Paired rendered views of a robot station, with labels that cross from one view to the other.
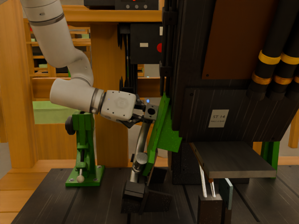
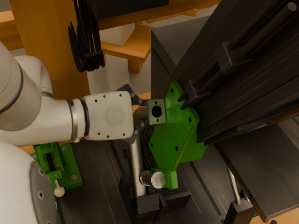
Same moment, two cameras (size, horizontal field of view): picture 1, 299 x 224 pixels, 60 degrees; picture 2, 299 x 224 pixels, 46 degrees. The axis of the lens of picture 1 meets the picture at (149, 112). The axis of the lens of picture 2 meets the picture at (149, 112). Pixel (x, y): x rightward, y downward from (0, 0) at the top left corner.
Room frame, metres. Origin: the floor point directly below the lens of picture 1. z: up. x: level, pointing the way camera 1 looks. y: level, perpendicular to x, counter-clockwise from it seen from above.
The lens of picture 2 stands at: (0.34, 0.18, 1.78)
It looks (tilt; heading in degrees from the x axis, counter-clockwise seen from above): 48 degrees down; 341
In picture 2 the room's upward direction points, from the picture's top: straight up
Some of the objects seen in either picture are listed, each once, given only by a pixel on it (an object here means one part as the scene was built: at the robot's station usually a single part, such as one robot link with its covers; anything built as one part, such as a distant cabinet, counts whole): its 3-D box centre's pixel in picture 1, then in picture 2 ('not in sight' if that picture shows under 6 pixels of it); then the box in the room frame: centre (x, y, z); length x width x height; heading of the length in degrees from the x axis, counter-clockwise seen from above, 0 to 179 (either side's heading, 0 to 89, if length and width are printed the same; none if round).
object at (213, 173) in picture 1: (218, 146); (247, 137); (0.75, -0.21, 1.11); 0.39 x 0.16 x 0.03; 2
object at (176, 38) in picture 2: (207, 134); (208, 83); (0.99, -0.23, 1.07); 0.30 x 0.18 x 0.34; 92
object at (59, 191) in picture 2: (81, 173); (57, 184); (0.87, 0.25, 0.96); 0.06 x 0.03 x 0.06; 2
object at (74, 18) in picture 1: (179, 19); not in sight; (1.11, -0.12, 1.52); 0.90 x 0.25 x 0.04; 92
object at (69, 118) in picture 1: (70, 125); not in sight; (0.96, 0.31, 1.12); 0.07 x 0.03 x 0.08; 2
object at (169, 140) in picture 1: (167, 126); (183, 129); (0.78, -0.06, 1.17); 0.13 x 0.12 x 0.20; 92
